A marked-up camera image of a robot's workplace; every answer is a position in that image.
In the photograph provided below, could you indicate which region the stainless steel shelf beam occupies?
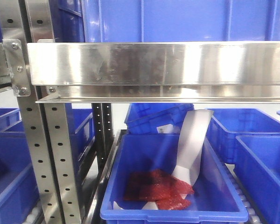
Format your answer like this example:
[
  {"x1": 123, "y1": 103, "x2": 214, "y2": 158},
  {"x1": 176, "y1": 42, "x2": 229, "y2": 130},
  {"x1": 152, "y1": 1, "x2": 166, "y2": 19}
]
[{"x1": 28, "y1": 41, "x2": 280, "y2": 104}]

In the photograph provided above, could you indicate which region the perforated steel shelf post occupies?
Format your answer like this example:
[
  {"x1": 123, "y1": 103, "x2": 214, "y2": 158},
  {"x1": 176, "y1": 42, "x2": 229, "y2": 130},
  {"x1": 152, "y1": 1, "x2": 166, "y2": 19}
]
[{"x1": 0, "y1": 0, "x2": 85, "y2": 224}]

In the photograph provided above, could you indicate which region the black perforated rear post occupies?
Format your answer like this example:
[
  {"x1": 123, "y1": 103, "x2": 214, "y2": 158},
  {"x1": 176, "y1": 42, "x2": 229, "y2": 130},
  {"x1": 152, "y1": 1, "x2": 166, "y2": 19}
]
[{"x1": 91, "y1": 103, "x2": 113, "y2": 169}]

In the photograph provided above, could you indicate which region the blue front centre bin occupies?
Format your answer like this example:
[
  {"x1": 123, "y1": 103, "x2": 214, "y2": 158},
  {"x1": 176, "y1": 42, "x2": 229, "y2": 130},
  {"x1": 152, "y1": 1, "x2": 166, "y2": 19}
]
[{"x1": 100, "y1": 134, "x2": 248, "y2": 224}]

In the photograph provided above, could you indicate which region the blue left bin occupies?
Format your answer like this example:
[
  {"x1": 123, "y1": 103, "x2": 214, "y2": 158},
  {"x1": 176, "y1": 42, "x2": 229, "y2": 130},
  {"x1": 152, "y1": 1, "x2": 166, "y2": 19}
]
[{"x1": 0, "y1": 107, "x2": 95, "y2": 224}]

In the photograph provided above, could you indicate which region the blue tilted rear bin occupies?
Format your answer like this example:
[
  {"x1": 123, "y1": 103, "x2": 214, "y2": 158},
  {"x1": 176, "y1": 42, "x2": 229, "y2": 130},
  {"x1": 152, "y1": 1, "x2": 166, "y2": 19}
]
[{"x1": 125, "y1": 103, "x2": 194, "y2": 134}]

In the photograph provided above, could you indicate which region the red mesh bag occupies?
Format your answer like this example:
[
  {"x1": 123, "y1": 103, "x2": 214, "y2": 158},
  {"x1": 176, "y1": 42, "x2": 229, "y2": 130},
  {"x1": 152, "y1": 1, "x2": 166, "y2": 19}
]
[{"x1": 123, "y1": 169, "x2": 195, "y2": 210}]

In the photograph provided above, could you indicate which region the large blue upper bin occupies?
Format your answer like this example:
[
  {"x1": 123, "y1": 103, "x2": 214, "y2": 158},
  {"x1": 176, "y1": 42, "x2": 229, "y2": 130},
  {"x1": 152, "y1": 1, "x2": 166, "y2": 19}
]
[{"x1": 81, "y1": 0, "x2": 280, "y2": 42}]

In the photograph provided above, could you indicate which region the blue rear right bin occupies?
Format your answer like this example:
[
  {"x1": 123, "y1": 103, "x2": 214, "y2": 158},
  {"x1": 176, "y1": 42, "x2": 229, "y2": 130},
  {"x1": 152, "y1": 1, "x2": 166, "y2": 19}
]
[{"x1": 206, "y1": 108, "x2": 280, "y2": 164}]

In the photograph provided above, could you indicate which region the light blue round tray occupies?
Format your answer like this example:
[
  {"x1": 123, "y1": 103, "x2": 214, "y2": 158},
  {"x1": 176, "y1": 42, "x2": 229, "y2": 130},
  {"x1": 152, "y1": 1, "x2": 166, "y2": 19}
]
[{"x1": 172, "y1": 109, "x2": 213, "y2": 186}]

